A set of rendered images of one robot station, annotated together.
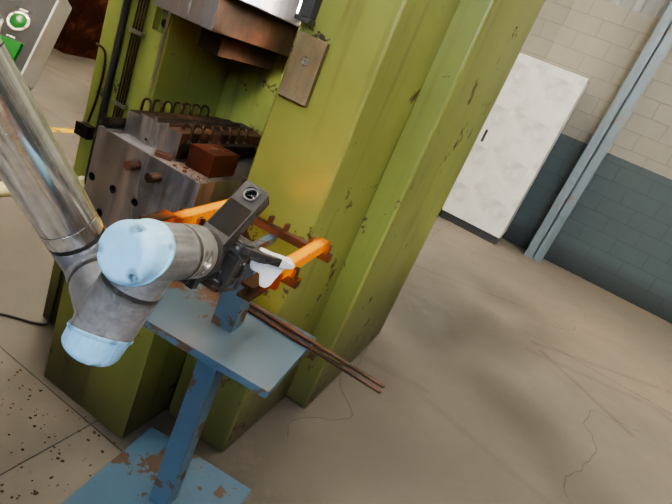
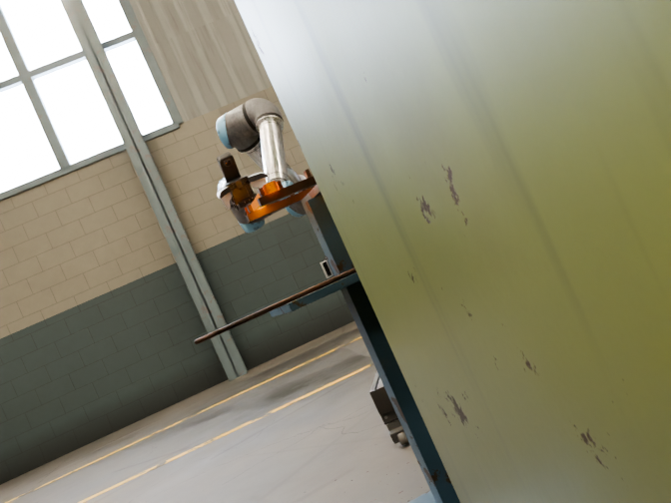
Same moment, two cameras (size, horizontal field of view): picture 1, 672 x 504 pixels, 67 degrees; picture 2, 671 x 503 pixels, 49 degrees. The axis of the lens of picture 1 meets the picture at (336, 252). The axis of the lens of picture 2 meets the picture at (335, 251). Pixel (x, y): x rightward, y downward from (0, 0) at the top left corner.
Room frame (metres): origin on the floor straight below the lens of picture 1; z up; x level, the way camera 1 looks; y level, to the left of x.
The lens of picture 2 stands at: (2.74, -0.66, 0.69)
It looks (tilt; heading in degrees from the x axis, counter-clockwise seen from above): 1 degrees up; 153
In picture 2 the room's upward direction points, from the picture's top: 24 degrees counter-clockwise
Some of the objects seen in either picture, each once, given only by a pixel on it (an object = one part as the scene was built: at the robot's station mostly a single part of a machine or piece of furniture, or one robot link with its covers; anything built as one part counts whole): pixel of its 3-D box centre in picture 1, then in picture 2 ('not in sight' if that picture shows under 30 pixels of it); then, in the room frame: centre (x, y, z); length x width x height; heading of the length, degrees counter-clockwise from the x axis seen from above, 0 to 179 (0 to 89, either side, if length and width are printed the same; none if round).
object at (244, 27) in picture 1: (234, 17); not in sight; (1.57, 0.55, 1.32); 0.42 x 0.20 x 0.10; 163
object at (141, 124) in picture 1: (200, 132); not in sight; (1.57, 0.55, 0.96); 0.42 x 0.20 x 0.09; 163
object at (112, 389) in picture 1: (158, 324); not in sight; (1.56, 0.49, 0.23); 0.56 x 0.38 x 0.47; 163
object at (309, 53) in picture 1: (303, 69); not in sight; (1.40, 0.27, 1.27); 0.09 x 0.02 x 0.17; 73
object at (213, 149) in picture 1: (213, 160); not in sight; (1.38, 0.42, 0.95); 0.12 x 0.09 x 0.07; 163
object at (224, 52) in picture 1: (240, 49); not in sight; (1.60, 0.51, 1.24); 0.30 x 0.07 x 0.06; 163
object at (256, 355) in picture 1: (225, 326); (350, 277); (1.09, 0.18, 0.65); 0.40 x 0.30 x 0.02; 79
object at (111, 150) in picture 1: (192, 213); not in sight; (1.56, 0.49, 0.69); 0.56 x 0.38 x 0.45; 163
